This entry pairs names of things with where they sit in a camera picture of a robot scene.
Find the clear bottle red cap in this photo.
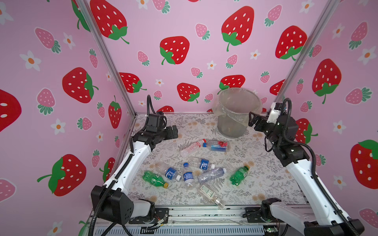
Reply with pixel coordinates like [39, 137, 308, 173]
[180, 139, 206, 158]

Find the Fiji bottle red flower label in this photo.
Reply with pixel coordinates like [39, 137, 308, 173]
[203, 140, 228, 152]

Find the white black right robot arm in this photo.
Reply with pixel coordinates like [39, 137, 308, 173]
[249, 113, 365, 236]

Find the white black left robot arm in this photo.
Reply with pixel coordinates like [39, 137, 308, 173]
[91, 125, 178, 226]

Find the translucent plastic bin liner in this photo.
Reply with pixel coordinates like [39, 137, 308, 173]
[212, 88, 262, 126]

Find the clear bottle blue label left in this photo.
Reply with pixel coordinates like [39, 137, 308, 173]
[155, 162, 182, 181]

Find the clear bottle blue label white cap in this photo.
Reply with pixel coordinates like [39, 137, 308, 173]
[190, 157, 215, 171]

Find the green bottle yellow cap left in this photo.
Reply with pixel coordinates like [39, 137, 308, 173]
[143, 171, 169, 189]

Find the upright bottle blue cap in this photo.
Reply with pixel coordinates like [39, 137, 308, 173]
[183, 162, 195, 189]

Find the crushed clear bottle white cap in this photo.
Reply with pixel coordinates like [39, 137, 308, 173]
[198, 168, 227, 184]

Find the green bottle right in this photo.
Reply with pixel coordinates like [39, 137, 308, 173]
[229, 165, 250, 186]

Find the clear square bottle green label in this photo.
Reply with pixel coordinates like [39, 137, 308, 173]
[198, 184, 225, 209]

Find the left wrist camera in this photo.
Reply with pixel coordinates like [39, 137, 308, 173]
[144, 114, 167, 133]

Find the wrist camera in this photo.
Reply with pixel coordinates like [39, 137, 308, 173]
[144, 114, 167, 133]
[267, 102, 288, 124]

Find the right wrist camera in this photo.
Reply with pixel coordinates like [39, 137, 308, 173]
[267, 102, 288, 124]

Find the grey wire mesh bin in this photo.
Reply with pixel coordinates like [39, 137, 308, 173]
[217, 88, 263, 139]

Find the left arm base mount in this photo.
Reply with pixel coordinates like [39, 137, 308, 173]
[128, 199, 169, 224]

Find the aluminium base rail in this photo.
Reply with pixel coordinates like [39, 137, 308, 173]
[85, 205, 325, 236]

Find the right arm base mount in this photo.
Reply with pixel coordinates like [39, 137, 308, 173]
[242, 198, 281, 223]

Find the aluminium right corner post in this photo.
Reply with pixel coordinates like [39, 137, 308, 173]
[274, 0, 340, 103]

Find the aluminium corner post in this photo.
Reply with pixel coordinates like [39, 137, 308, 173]
[274, 0, 340, 103]
[77, 0, 136, 118]

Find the aluminium left corner post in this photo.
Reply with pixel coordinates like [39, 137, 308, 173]
[77, 0, 136, 118]

